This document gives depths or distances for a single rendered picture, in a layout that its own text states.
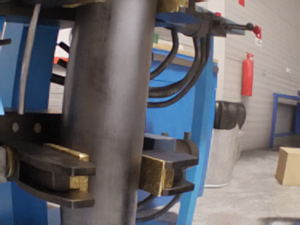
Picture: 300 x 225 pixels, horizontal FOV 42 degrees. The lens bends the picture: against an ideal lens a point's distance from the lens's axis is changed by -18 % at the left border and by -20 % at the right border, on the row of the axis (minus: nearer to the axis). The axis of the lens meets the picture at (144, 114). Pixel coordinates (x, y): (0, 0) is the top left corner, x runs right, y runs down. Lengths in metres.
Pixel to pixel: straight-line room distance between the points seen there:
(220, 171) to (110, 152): 2.42
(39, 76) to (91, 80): 0.45
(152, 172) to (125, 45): 0.33
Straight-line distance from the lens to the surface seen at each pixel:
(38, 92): 1.50
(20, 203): 1.51
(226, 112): 3.35
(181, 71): 2.73
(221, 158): 3.43
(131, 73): 1.08
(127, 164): 1.10
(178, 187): 1.20
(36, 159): 0.95
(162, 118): 2.63
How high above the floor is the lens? 0.70
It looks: 3 degrees down
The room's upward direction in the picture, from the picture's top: 6 degrees clockwise
